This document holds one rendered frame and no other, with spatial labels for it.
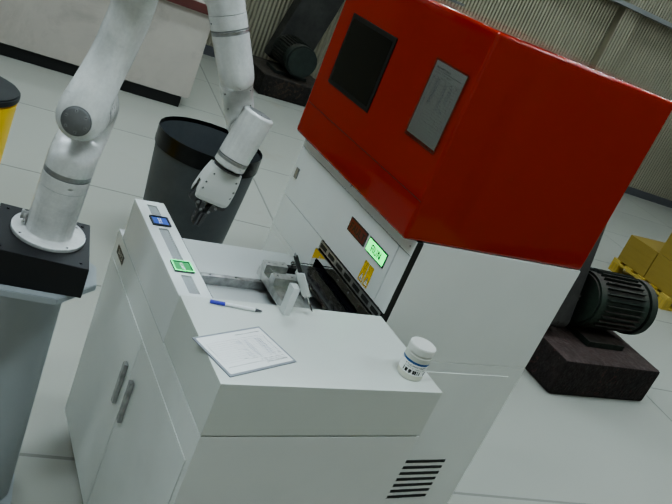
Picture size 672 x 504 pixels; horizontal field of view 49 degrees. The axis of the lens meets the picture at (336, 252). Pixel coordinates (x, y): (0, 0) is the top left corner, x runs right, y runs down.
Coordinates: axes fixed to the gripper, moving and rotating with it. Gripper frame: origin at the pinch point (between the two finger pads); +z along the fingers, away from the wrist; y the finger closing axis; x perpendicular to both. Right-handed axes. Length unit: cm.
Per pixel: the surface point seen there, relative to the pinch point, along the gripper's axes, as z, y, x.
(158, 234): 15.6, -1.2, -17.7
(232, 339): 13.6, -6.7, 33.4
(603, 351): 16, -339, -90
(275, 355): 11.6, -15.9, 38.7
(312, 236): 4, -60, -36
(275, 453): 31, -23, 50
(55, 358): 109, -22, -86
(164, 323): 26.3, -1.1, 11.9
